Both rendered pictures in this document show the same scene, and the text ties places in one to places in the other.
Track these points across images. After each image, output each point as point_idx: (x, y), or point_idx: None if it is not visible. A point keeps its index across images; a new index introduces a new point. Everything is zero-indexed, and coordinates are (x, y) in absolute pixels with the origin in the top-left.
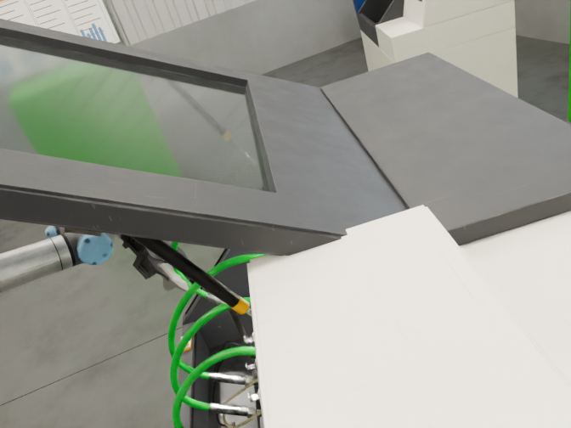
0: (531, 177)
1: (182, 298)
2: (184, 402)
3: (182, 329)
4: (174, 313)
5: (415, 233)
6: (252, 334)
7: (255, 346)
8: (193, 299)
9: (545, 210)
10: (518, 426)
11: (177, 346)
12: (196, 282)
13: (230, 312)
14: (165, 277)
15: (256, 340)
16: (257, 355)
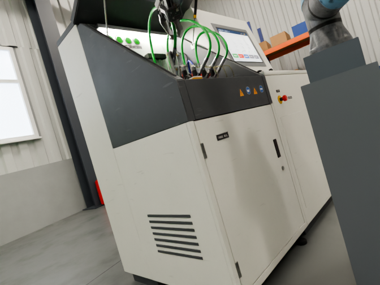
0: None
1: (192, 20)
2: (220, 48)
3: (187, 79)
4: (197, 22)
5: None
6: (183, 64)
7: (201, 20)
8: (164, 71)
9: None
10: None
11: (206, 27)
12: (197, 4)
13: (173, 66)
14: (179, 21)
15: (203, 11)
16: (204, 11)
